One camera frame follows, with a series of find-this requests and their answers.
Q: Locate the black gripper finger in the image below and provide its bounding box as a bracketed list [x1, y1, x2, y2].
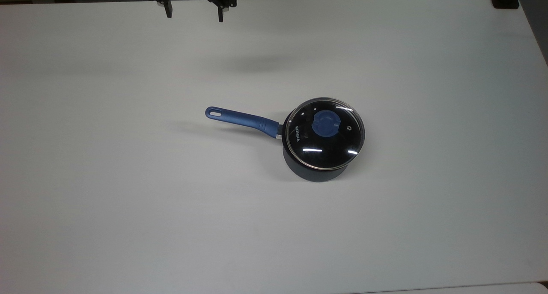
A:
[155, 0, 179, 18]
[205, 0, 237, 23]

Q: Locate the glass lid with blue knob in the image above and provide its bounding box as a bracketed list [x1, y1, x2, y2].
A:
[284, 98, 366, 171]

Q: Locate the blue saucepan with handle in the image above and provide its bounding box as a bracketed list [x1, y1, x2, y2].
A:
[205, 98, 366, 183]

